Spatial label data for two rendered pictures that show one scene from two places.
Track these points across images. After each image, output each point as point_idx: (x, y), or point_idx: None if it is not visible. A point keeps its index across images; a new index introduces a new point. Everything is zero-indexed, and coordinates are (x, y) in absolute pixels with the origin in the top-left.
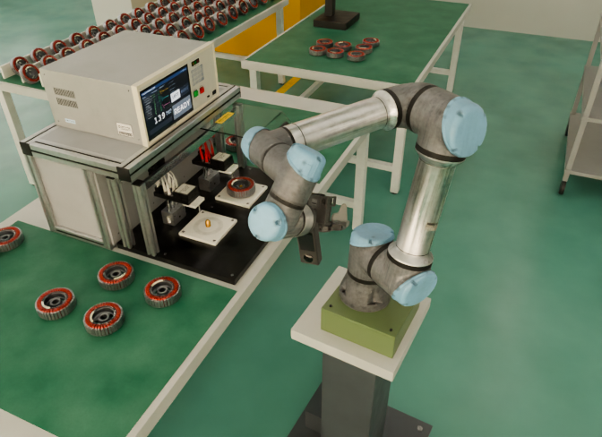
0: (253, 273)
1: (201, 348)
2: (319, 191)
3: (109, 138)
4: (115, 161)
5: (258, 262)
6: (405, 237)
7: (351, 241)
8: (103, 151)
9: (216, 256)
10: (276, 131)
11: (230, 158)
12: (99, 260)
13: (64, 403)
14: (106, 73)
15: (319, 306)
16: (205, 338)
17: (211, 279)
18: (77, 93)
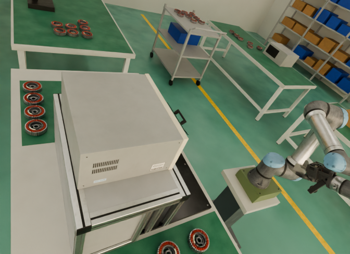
0: (208, 196)
1: (240, 251)
2: None
3: (139, 176)
4: (174, 193)
5: (202, 189)
6: (305, 159)
7: (273, 166)
8: (155, 190)
9: (190, 200)
10: (345, 153)
11: None
12: (140, 253)
13: None
14: (147, 134)
15: (240, 193)
16: (236, 245)
17: (200, 214)
18: (123, 159)
